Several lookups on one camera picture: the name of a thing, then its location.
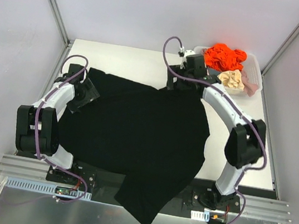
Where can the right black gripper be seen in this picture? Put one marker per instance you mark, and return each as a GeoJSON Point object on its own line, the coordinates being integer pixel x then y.
{"type": "Point", "coordinates": [175, 80]}

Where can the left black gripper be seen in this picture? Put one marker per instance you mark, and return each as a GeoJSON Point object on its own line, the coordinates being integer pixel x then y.
{"type": "Point", "coordinates": [87, 98]}

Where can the black t-shirt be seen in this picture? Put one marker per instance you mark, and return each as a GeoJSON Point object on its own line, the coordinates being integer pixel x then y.
{"type": "Point", "coordinates": [154, 137]}

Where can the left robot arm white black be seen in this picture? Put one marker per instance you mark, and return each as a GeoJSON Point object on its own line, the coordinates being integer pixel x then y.
{"type": "Point", "coordinates": [37, 124]}

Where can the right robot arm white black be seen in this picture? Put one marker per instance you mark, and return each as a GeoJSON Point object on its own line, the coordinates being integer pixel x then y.
{"type": "Point", "coordinates": [246, 141]}

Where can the grey-blue t-shirt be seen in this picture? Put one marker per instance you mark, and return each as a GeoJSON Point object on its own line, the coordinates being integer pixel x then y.
{"type": "Point", "coordinates": [213, 72]}

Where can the orange t-shirt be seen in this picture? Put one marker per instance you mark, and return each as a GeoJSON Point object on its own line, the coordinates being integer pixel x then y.
{"type": "Point", "coordinates": [222, 58]}

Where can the cream t-shirt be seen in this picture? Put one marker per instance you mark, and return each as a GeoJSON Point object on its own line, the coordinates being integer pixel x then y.
{"type": "Point", "coordinates": [232, 79]}

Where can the white plastic basket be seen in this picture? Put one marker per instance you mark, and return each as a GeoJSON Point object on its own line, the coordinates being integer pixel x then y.
{"type": "Point", "coordinates": [250, 66]}

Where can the pink t-shirt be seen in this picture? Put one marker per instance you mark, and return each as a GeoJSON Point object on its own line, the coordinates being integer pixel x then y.
{"type": "Point", "coordinates": [249, 88]}

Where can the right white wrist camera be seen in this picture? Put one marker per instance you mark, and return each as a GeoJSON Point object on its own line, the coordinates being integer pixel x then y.
{"type": "Point", "coordinates": [183, 53]}

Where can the aluminium front rail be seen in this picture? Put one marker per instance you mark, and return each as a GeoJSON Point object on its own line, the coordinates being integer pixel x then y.
{"type": "Point", "coordinates": [23, 168]}

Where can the left slotted cable duct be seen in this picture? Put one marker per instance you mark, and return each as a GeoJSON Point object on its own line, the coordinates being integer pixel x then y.
{"type": "Point", "coordinates": [46, 188]}

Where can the slotted cable duct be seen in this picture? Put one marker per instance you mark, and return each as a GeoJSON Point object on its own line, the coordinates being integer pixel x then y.
{"type": "Point", "coordinates": [46, 188]}
{"type": "Point", "coordinates": [200, 216]}

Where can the left aluminium frame post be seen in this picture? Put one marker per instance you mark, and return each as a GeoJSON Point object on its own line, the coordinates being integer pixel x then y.
{"type": "Point", "coordinates": [53, 2]}

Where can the aluminium frame post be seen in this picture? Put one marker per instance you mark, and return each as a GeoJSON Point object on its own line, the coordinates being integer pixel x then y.
{"type": "Point", "coordinates": [282, 49]}
{"type": "Point", "coordinates": [53, 2]}

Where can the right aluminium frame post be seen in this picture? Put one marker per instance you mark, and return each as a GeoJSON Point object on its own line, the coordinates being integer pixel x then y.
{"type": "Point", "coordinates": [282, 49]}

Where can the right slotted cable duct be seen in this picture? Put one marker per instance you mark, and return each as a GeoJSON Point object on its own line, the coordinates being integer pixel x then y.
{"type": "Point", "coordinates": [200, 216]}

